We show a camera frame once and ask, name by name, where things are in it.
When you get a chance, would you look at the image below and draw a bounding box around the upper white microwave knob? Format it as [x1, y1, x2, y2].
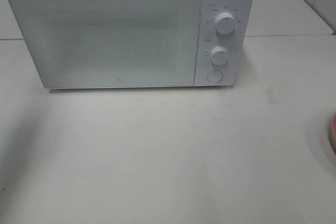
[214, 10, 236, 35]

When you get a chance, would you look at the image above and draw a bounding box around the white microwave knob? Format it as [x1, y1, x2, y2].
[210, 46, 230, 66]
[214, 10, 236, 35]

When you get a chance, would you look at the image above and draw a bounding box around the white microwave door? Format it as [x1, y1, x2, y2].
[9, 0, 201, 89]

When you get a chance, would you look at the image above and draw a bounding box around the pink round plate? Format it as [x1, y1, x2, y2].
[329, 115, 336, 154]

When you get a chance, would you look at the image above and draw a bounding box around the lower white microwave knob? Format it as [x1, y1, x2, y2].
[210, 46, 230, 66]

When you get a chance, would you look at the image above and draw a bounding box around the round white door-release button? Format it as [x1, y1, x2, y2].
[207, 70, 223, 83]

